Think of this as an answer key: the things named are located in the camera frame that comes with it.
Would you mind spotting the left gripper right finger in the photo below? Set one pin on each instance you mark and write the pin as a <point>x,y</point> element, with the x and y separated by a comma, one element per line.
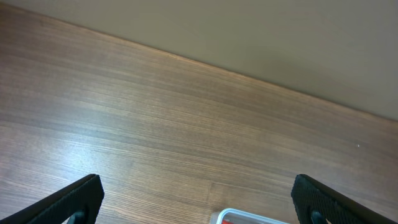
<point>315,202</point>

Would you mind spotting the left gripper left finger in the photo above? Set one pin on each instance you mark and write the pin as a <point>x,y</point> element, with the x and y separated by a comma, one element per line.
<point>78,202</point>

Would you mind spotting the red handled pruning shears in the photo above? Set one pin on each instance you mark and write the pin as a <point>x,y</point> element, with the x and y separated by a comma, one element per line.
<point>226,222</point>

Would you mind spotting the clear plastic container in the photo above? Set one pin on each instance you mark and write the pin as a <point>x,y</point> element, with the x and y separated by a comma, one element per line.
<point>241,217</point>

